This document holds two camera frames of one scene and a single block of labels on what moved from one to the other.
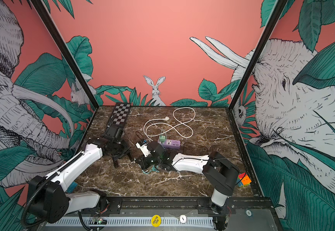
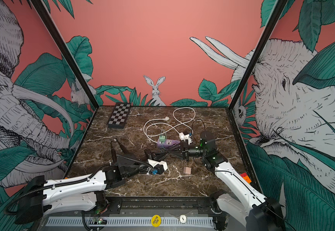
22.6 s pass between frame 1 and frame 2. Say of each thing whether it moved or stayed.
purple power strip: stayed
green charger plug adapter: stayed
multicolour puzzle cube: stayed
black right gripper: moved
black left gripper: moved
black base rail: stayed
